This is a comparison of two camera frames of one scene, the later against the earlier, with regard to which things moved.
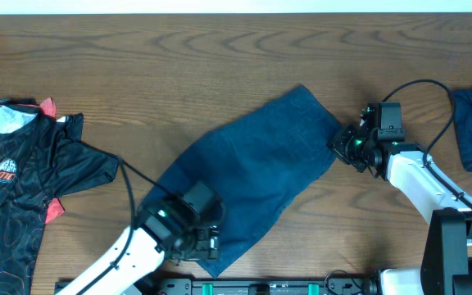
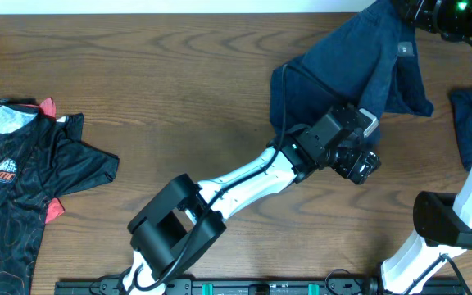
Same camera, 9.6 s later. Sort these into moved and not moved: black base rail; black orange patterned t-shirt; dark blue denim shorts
Moved: dark blue denim shorts
Not moved: black base rail; black orange patterned t-shirt
